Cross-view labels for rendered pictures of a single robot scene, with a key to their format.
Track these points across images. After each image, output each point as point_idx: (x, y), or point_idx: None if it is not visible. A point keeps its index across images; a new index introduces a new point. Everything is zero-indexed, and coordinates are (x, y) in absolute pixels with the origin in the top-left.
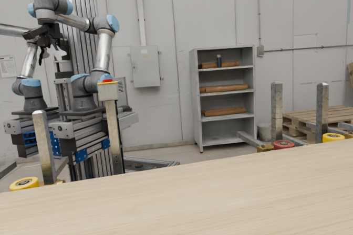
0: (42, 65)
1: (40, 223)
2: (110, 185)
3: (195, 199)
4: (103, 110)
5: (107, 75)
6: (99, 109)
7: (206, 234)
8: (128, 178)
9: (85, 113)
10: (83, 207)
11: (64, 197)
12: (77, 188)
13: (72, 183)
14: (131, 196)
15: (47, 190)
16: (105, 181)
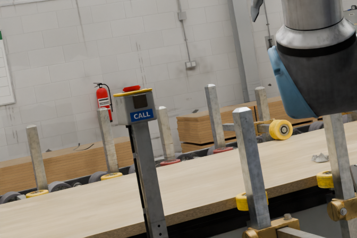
0: None
1: (163, 198)
2: (128, 218)
3: (25, 232)
4: (356, 194)
5: (268, 53)
6: (354, 179)
7: (22, 224)
8: (111, 225)
9: (349, 166)
10: (137, 208)
11: (170, 205)
12: (168, 210)
13: (181, 209)
14: (95, 220)
15: (203, 202)
16: (139, 218)
